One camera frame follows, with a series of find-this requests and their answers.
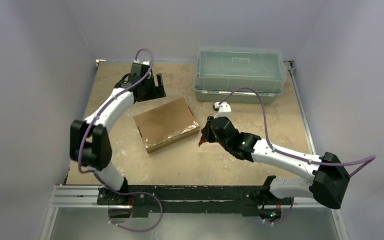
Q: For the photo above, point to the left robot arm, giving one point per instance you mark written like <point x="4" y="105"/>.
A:
<point x="90" y="145"/>

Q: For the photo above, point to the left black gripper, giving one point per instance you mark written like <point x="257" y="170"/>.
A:
<point x="157" y="91"/>

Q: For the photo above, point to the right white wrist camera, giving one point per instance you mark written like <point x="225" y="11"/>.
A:
<point x="223" y="109"/>

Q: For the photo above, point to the red utility knife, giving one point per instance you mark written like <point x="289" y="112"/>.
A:
<point x="203" y="139"/>

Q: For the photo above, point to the brown cardboard express box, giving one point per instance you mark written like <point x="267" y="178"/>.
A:
<point x="166" y="124"/>

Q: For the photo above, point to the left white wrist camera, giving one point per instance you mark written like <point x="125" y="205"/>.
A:
<point x="142" y="61"/>

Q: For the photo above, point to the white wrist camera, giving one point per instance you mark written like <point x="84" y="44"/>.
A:
<point x="142" y="61"/>
<point x="223" y="109"/>

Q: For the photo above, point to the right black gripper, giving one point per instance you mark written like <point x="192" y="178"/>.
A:
<point x="209" y="131"/>

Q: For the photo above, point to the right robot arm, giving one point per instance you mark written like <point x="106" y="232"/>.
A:
<point x="320" y="177"/>

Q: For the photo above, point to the clear plastic storage bin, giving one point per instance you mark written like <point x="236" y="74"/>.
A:
<point x="222" y="69"/>

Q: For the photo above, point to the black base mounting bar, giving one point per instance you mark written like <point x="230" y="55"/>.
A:
<point x="249" y="201"/>

